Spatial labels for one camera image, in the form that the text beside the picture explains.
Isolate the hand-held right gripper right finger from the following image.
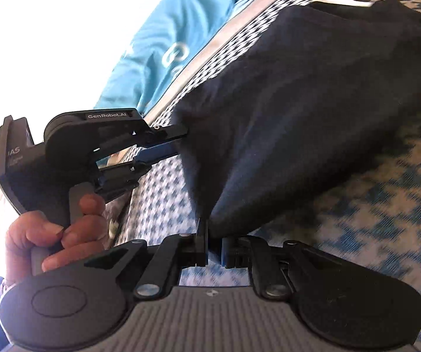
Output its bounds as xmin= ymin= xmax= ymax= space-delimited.
xmin=219 ymin=236 xmax=329 ymax=299

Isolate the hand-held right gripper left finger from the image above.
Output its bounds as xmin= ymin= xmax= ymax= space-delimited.
xmin=85 ymin=219 xmax=210 ymax=300

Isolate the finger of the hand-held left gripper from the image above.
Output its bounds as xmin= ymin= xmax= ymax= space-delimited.
xmin=133 ymin=123 xmax=190 ymax=143
xmin=131 ymin=142 xmax=181 ymax=165

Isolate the black t-shirt red print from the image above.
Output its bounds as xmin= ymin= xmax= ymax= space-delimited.
xmin=170 ymin=0 xmax=421 ymax=239

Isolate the person's left hand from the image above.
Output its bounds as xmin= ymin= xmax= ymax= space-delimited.
xmin=5 ymin=194 xmax=108 ymax=275

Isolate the blue airplane-print bedsheet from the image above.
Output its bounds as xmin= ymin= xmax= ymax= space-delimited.
xmin=97 ymin=0 xmax=280 ymax=115

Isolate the blue beige houndstooth mat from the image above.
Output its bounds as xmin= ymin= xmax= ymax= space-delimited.
xmin=111 ymin=0 xmax=421 ymax=352

